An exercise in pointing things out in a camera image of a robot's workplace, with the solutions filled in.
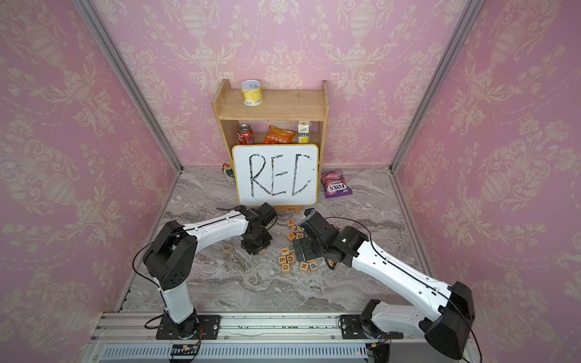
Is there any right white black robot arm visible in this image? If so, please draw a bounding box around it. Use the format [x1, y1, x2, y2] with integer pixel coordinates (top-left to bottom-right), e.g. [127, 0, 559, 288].
[294, 208, 476, 360]

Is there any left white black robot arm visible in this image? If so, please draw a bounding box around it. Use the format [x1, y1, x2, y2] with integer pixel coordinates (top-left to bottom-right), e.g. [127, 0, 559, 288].
[142, 203, 277, 340]

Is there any whiteboard with RED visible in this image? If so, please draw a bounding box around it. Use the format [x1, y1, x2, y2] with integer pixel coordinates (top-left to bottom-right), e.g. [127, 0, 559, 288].
[231, 144, 319, 207]

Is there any wooden whiteboard stand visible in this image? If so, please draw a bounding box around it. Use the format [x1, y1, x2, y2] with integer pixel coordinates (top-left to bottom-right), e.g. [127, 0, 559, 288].
[274, 206, 303, 214]

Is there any green white bottle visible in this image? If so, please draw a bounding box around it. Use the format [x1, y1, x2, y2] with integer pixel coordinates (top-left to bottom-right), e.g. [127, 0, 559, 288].
[222, 162, 235, 185]

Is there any purple candy bag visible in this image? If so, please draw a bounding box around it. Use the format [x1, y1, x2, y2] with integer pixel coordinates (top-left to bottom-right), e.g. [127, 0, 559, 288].
[321, 169, 353, 198]

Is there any red soda can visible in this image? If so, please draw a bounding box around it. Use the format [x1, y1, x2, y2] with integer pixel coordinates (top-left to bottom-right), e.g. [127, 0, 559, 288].
[237, 124, 255, 145]

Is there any orange snack bag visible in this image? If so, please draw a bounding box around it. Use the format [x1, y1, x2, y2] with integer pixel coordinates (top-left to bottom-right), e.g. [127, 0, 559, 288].
[263, 126, 297, 145]

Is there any small milk carton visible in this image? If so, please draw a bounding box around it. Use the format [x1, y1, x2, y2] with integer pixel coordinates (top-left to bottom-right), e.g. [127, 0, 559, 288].
[297, 121, 311, 144]

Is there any small electronics board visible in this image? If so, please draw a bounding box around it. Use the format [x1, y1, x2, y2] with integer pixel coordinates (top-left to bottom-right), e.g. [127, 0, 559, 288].
[170, 344, 200, 357]

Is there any wooden shelf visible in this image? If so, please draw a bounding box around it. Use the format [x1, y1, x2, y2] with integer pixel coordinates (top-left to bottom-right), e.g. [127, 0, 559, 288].
[211, 80, 331, 166]

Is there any yellow tin can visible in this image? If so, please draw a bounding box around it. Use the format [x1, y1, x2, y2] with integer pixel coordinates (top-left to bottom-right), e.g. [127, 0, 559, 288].
[241, 80, 263, 107]

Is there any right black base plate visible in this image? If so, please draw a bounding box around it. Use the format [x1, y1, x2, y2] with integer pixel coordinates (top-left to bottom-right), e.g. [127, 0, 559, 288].
[338, 315, 404, 340]

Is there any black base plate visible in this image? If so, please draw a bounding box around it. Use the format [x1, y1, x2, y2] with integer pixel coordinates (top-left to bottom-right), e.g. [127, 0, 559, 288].
[156, 315, 221, 340]
[338, 315, 404, 340]

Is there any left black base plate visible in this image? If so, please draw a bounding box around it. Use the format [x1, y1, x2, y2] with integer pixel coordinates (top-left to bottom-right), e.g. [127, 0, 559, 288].
[156, 315, 221, 340]

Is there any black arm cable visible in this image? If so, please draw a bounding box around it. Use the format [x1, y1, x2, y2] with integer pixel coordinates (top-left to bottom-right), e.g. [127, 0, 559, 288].
[131, 228, 192, 291]

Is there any aluminium rail frame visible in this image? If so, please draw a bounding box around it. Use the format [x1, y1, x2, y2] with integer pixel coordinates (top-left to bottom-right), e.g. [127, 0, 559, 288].
[81, 311, 478, 363]

